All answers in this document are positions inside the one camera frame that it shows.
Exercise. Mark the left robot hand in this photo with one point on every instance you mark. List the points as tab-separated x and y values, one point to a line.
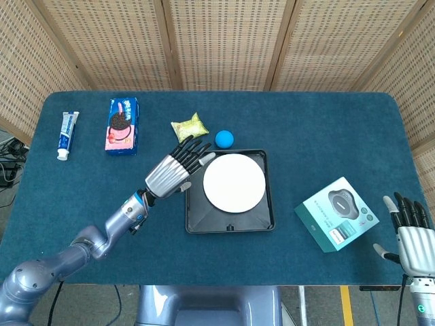
170	175

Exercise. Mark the black square tray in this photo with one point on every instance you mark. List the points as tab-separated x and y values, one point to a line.
234	222

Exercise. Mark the blue ball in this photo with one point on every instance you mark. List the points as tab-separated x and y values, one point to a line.
224	139

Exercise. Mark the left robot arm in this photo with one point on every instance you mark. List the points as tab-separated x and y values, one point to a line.
74	248

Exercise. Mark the white round plate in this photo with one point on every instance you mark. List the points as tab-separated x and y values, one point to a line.
234	183

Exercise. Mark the teal product box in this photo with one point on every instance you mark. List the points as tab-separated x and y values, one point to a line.
334	217

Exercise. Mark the yellow-green snack packet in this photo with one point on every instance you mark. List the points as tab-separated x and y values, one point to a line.
187	128

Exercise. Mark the blue pink cookie box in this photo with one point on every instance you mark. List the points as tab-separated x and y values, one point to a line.
122	126

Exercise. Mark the woven bamboo folding screen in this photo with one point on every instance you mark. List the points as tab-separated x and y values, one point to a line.
224	44

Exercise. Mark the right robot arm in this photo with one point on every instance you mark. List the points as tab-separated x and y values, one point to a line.
423	302

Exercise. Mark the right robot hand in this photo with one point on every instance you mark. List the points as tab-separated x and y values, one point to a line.
416	249

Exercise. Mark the blue-grey robot torso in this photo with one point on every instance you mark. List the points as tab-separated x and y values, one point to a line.
209	305

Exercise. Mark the blue table cloth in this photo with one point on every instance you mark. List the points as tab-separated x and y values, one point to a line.
306	136

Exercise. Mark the blue white toothpaste tube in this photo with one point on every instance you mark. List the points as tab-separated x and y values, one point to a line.
67	134

